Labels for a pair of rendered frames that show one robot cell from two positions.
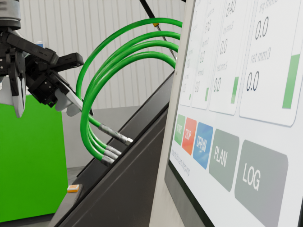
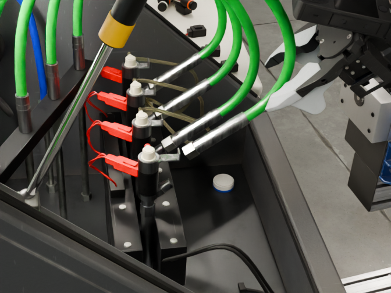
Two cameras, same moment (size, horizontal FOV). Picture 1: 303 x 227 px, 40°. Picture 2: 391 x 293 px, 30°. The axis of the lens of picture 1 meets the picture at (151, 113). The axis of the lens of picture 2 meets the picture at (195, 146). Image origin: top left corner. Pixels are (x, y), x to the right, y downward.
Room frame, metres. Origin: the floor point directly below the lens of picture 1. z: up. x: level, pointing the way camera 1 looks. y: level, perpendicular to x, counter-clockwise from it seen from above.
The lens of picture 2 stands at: (1.83, -0.04, 1.70)
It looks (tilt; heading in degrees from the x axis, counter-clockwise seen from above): 37 degrees down; 171
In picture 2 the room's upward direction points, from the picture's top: 4 degrees clockwise
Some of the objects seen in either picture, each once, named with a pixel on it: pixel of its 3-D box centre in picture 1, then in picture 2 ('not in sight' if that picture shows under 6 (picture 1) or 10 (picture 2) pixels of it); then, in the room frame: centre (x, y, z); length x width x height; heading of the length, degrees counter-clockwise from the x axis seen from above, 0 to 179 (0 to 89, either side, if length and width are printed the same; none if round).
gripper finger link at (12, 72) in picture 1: (14, 76); not in sight; (0.91, 0.29, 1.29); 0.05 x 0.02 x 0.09; 3
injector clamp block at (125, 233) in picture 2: not in sight; (138, 207); (0.95, 0.00, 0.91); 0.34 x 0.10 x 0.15; 3
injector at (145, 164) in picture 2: not in sight; (155, 214); (1.07, 0.02, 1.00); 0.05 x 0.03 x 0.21; 93
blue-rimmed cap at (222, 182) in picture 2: not in sight; (223, 182); (0.81, 0.16, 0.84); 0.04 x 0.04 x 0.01
